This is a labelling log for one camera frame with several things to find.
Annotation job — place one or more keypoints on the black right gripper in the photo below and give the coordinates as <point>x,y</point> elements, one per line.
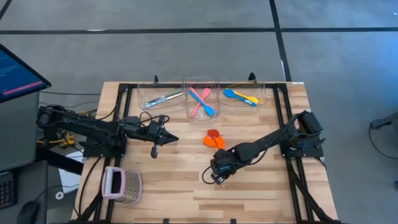
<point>224,163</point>

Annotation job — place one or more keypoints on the black keyboard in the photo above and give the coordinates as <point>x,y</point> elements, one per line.
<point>6,189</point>

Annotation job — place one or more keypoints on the monitor with blue screen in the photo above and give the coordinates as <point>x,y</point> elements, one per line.
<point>18,77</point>

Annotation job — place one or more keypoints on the black diagonal support beam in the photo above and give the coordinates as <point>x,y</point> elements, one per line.
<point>62,161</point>

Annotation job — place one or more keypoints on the narrow clear plastic bin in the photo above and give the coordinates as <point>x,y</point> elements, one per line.
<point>199,81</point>

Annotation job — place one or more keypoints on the wide-blade pink spatula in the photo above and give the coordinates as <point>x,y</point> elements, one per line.
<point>205,92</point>

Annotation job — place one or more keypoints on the black aluminium table frame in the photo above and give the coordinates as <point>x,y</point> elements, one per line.
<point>122,87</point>

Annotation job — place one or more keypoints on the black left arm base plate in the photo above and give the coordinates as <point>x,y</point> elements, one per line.
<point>93,151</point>

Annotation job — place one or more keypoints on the yellow spoon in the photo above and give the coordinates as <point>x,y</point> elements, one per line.
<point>252,99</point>

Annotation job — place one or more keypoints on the black computer mouse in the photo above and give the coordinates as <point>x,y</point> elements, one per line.
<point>28,213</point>

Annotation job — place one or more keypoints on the wide clear plastic bin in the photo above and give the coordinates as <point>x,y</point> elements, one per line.
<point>242,84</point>
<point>149,90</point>

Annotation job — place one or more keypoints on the slim pink spatula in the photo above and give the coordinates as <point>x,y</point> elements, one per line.
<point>192,91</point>

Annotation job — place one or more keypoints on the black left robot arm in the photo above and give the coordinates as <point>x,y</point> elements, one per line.
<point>90,126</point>

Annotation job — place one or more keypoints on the white tape roll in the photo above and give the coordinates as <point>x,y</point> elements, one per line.
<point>57,195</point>

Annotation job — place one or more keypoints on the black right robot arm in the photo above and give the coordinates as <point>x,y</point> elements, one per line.
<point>267,141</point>

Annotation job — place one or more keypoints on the white paper sheet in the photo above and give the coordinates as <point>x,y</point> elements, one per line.
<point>70,177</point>

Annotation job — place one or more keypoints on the grey cabinet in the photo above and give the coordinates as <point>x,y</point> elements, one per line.
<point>18,130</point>

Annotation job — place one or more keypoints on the blue spoon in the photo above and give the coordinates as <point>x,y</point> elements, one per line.
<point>229,93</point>

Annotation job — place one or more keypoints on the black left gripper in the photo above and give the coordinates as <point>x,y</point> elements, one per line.
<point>154,132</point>

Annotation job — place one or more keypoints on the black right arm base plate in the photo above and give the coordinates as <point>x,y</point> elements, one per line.
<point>311,151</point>

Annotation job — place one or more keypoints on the black desk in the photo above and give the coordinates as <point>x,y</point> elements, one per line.
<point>31,186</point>

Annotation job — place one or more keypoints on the pink box grater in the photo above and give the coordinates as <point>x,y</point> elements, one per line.
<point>133,186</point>

